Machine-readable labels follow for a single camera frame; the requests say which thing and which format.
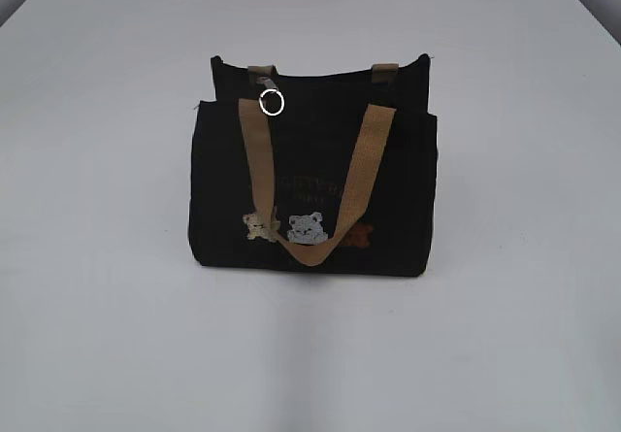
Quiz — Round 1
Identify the black canvas tote bag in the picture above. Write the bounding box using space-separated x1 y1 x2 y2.
188 54 438 278

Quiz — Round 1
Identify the silver zipper pull ring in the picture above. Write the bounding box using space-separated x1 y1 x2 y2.
255 77 286 116

